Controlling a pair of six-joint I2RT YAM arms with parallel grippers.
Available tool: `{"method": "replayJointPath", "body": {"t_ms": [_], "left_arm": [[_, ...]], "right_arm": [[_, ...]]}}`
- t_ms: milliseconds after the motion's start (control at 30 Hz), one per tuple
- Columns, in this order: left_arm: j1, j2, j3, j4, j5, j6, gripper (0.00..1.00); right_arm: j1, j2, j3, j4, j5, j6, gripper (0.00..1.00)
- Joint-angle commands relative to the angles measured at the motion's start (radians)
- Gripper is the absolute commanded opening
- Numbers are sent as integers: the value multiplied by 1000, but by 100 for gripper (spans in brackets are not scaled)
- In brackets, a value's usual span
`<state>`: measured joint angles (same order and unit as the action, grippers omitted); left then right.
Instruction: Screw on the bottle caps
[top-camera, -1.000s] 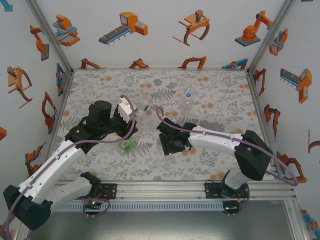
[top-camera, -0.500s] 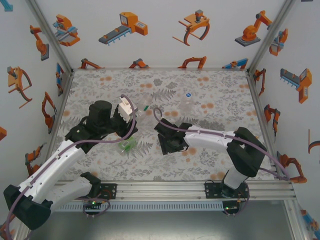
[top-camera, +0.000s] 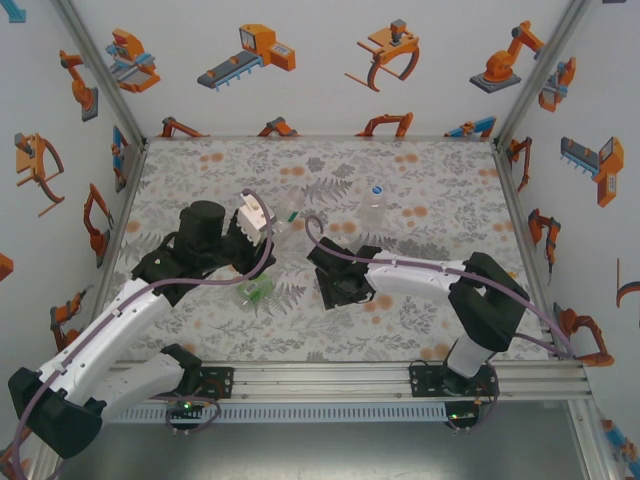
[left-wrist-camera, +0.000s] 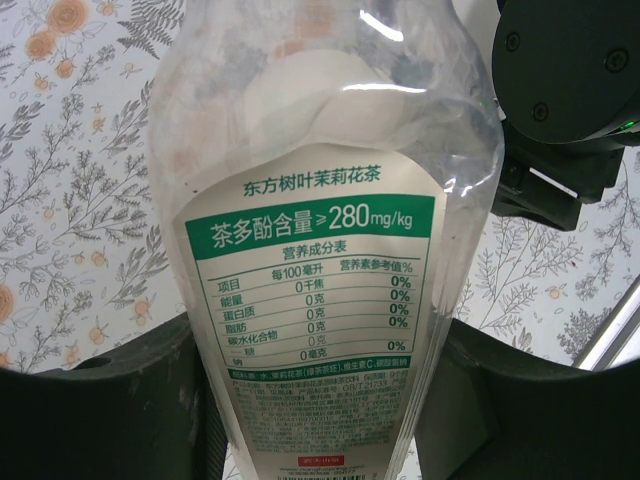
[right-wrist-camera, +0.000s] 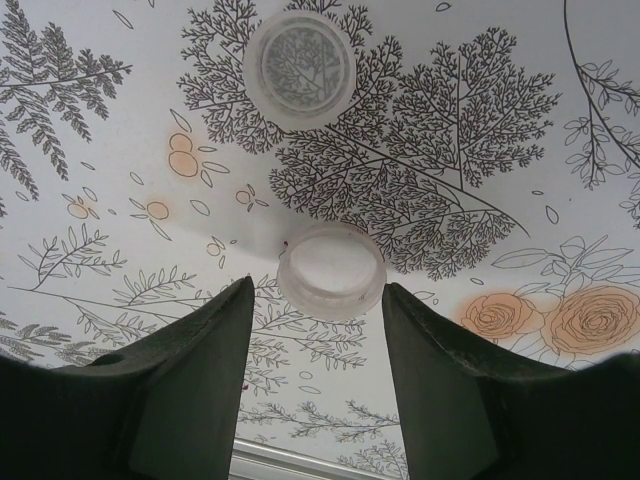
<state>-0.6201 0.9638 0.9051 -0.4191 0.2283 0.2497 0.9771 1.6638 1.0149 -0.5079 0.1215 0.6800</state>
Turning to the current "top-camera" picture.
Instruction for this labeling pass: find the clear bottle green label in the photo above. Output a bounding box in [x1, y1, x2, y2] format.
[234, 277, 275, 315]

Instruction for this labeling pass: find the tall clear bottle white label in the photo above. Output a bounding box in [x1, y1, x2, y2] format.
[267, 187, 307, 241]

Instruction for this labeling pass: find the round clear plastic bottle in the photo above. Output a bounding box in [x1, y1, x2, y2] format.
[357, 183, 390, 231]

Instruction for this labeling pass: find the floral patterned table cover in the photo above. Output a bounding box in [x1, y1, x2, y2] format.
[97, 137, 556, 364]

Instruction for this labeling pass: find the grey metal panel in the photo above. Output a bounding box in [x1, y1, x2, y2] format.
[54, 422, 596, 480]

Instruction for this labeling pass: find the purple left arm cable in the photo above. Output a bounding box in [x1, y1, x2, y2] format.
[7, 188, 275, 480]

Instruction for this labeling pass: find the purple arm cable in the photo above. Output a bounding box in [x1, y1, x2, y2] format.
[303, 215, 579, 435]
[7, 188, 275, 480]

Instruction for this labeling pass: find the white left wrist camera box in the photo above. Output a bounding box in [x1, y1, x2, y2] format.
[236, 193, 267, 247]

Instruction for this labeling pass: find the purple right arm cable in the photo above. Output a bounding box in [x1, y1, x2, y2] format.
[303, 215, 579, 435]

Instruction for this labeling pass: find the aluminium side rail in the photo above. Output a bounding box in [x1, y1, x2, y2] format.
[92, 139, 150, 306]
[492, 139, 571, 361]

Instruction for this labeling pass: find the aluminium front rail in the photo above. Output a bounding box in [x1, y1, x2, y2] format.
[107, 360, 594, 404]

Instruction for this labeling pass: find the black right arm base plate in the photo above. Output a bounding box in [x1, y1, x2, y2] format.
[409, 366, 501, 399]

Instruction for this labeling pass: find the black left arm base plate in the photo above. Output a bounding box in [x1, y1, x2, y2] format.
[143, 367, 235, 400]

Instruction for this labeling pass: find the aluminium back rail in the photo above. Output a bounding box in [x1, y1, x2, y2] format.
[144, 133, 499, 142]

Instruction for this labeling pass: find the white slotted cable duct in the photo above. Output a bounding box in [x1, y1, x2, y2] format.
[102, 404, 449, 424]

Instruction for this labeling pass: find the aluminium frame post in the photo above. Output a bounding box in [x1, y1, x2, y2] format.
[569, 399, 621, 480]
[493, 0, 595, 146]
[49, 0, 150, 146]
[24, 449, 57, 480]

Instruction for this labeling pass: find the aluminium lower frame post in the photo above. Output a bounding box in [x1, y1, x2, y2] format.
[24, 449, 57, 480]
[569, 399, 621, 480]

